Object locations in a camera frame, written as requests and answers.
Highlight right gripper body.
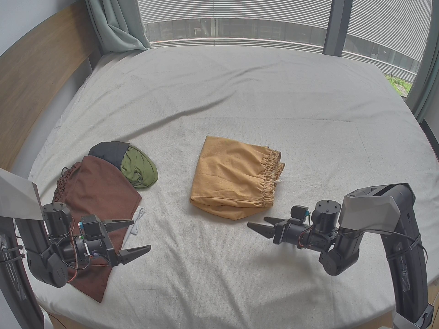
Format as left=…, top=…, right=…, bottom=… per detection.
left=274, top=220, right=307, bottom=247

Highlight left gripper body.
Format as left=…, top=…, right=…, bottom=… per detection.
left=77, top=221, right=120, bottom=267

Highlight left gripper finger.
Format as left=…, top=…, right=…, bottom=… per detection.
left=103, top=220, right=134, bottom=233
left=118, top=245, right=152, bottom=265

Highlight tan shorts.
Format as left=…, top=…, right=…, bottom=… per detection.
left=189, top=135, right=286, bottom=221

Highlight bed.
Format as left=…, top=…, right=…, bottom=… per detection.
left=0, top=0, right=439, bottom=329

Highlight pale grey garment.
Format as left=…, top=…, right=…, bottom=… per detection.
left=122, top=206, right=146, bottom=247

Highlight brown shorts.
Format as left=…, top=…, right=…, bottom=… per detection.
left=54, top=156, right=143, bottom=303

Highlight green garment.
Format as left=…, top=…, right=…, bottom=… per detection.
left=120, top=146, right=159, bottom=188

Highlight black garment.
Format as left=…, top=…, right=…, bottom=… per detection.
left=89, top=142, right=132, bottom=170

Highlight blue-green curtain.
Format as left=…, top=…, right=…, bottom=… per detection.
left=82, top=0, right=151, bottom=52

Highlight window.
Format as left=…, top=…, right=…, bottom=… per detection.
left=132, top=0, right=434, bottom=100

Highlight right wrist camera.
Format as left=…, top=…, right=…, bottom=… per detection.
left=291, top=205, right=309, bottom=225

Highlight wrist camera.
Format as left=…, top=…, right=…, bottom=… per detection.
left=78, top=215, right=101, bottom=242
left=291, top=205, right=309, bottom=225

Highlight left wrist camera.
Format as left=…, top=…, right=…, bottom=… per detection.
left=78, top=215, right=101, bottom=242

